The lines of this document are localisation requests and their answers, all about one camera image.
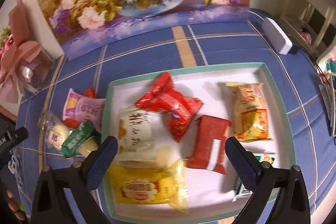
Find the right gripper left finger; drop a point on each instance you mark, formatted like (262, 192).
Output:
(50, 204)

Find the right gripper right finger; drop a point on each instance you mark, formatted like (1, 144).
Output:
(292, 203)

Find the green white cracker packet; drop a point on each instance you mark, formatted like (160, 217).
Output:
(241, 184)

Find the yellow jelly cup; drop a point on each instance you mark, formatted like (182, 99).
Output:
(88, 146)

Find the green biscuit packet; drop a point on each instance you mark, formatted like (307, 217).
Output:
(77, 137)

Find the pink purple swiss roll packet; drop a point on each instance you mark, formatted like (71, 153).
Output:
(81, 108)

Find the cream orange cake packet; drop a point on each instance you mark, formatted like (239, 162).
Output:
(250, 112)

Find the yellow soft bread packet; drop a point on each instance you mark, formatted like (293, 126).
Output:
(150, 186)

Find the dark red white-stripe packet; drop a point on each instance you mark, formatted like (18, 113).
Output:
(209, 148)

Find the red patterned packet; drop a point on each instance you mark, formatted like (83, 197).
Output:
(73, 123)

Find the white nut snack packet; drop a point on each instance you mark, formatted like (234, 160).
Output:
(135, 135)

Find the red candy-twist snack packet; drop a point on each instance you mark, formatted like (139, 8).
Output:
(163, 97)

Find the round pastry clear packet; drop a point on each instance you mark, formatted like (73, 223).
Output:
(54, 130)

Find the left gloved hand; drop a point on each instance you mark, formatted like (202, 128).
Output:
(10, 209)

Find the crumpled blue white wrapper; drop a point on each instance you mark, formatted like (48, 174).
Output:
(15, 166)

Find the blue plaid tablecloth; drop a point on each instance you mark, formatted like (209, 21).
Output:
(204, 44)

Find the pink paper flower bouquet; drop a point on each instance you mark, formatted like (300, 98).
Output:
(24, 63)

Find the white teal-rimmed tray box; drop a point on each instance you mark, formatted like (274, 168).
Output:
(210, 195)

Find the white power adapter box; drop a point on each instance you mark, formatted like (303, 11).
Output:
(278, 38)

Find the white wooden chair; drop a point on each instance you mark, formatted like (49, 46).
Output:
(308, 21)

